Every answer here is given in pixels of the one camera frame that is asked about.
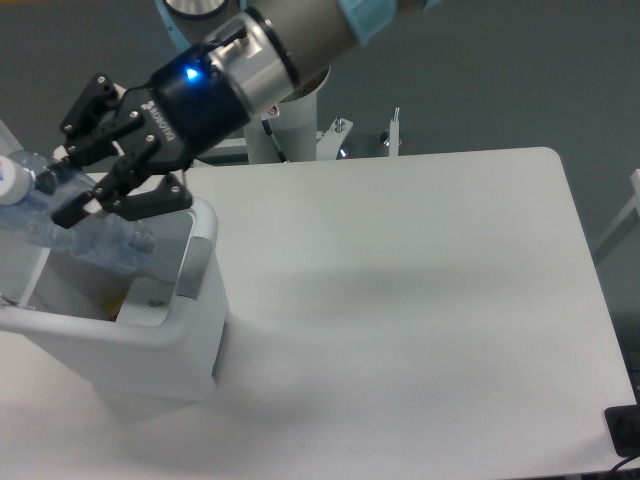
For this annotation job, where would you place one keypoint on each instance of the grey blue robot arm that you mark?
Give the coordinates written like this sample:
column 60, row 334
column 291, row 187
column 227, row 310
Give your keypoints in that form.
column 257, row 58

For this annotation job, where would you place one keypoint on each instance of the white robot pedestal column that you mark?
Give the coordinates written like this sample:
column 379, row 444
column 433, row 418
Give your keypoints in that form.
column 287, row 131

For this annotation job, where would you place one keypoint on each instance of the white furniture leg at right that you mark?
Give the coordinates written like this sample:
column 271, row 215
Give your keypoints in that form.
column 621, row 224

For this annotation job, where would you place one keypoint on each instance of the white trash can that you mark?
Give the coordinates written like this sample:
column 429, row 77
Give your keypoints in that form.
column 177, row 359

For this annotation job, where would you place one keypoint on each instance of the white plastic wrapper bag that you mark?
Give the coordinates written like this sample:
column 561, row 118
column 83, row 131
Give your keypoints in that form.
column 146, row 303

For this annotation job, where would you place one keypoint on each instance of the white metal base frame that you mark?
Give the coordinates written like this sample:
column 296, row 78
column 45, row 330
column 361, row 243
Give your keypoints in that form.
column 331, row 144

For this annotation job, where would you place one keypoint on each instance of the clear plastic water bottle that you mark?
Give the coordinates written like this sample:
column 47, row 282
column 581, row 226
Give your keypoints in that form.
column 34, row 186

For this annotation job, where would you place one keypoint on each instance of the black device at table edge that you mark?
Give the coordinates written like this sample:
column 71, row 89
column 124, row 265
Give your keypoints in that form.
column 623, row 425

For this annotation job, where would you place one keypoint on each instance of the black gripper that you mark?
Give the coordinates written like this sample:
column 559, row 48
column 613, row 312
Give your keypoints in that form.
column 188, row 106

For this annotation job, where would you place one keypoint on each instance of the white trash can lid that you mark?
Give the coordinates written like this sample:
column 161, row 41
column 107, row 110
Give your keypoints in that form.
column 21, row 267

